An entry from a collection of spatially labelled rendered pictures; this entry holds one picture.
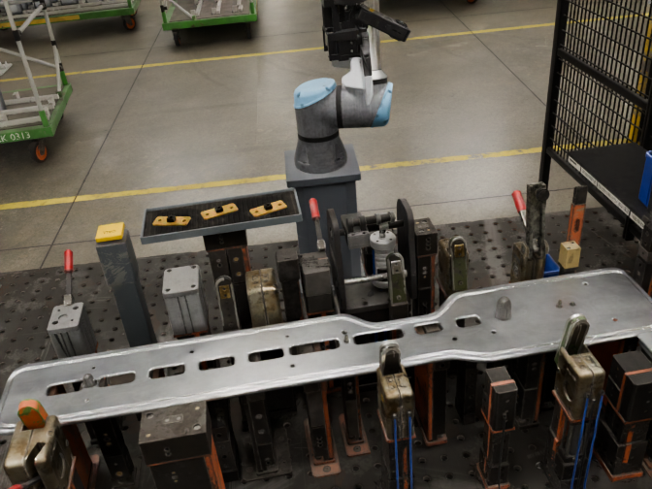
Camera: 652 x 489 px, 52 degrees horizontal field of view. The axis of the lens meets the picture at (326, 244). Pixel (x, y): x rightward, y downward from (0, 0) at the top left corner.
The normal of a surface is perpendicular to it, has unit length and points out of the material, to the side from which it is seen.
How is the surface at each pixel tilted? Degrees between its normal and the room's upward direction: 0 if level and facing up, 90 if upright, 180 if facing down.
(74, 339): 90
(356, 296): 0
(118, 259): 90
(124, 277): 90
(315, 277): 90
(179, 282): 0
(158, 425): 0
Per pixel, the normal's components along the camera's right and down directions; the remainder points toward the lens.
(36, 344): -0.08, -0.84
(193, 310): 0.15, 0.52
